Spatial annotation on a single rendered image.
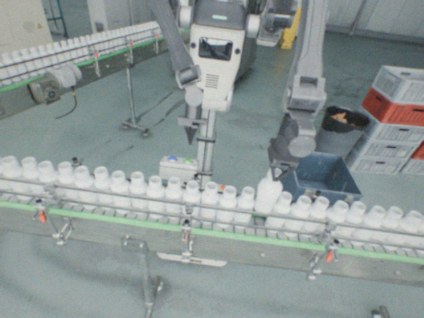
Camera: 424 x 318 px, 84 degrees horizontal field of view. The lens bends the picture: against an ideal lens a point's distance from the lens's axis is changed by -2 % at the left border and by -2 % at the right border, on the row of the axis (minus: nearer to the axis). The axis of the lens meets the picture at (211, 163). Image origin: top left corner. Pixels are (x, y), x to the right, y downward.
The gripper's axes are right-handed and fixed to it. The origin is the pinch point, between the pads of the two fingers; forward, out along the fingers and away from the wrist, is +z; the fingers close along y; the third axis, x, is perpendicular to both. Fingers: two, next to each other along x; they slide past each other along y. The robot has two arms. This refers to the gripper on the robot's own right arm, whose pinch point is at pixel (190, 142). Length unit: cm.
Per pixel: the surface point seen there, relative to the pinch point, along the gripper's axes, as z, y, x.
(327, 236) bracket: 19, 48, -21
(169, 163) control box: 7.9, -6.3, -3.7
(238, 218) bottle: 19.5, 20.4, -16.1
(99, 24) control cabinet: -108, -284, 509
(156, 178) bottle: 9.0, -8.1, -16.3
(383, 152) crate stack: 29, 197, 176
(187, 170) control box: 9.8, 0.5, -3.8
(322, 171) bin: 20, 75, 50
